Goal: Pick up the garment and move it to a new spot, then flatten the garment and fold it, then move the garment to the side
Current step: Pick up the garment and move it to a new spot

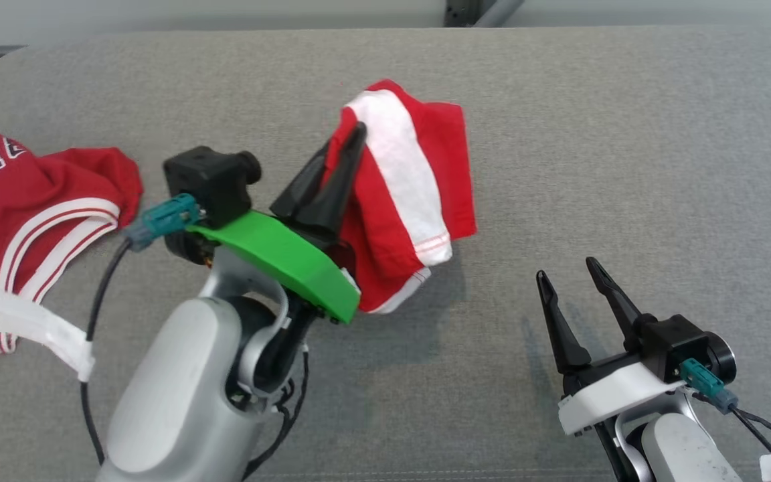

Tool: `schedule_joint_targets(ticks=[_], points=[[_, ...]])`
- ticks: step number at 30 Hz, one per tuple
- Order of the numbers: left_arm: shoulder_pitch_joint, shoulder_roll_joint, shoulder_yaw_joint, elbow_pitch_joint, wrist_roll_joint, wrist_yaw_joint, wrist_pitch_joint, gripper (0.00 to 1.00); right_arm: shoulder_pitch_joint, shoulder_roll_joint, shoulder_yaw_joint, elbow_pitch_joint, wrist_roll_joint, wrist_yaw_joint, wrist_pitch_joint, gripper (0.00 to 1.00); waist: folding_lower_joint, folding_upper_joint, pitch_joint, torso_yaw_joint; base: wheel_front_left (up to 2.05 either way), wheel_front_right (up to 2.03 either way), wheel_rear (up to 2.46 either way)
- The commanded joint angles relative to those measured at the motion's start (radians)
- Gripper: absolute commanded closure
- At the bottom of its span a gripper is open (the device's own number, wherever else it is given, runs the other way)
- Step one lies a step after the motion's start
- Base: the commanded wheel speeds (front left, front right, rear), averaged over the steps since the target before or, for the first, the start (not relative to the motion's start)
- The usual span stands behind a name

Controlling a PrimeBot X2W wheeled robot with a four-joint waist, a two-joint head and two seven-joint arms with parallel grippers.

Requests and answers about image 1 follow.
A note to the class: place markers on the grey fabric sofa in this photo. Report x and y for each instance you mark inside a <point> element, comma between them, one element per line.
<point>559,167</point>

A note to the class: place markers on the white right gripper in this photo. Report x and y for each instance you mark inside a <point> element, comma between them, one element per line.
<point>613,395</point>

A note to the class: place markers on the red shorts white waistband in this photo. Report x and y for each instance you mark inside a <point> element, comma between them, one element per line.
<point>399,174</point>

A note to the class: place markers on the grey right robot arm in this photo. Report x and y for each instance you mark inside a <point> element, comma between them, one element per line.
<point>680,448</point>

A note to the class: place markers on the red basketball jersey white trim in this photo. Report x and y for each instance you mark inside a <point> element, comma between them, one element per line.
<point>31,201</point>

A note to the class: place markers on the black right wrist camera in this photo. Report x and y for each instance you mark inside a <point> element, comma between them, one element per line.
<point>673,341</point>

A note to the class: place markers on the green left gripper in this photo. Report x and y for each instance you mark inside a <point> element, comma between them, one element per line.
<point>278,258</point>

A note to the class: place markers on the grey metal post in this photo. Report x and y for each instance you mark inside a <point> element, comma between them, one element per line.
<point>486,10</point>

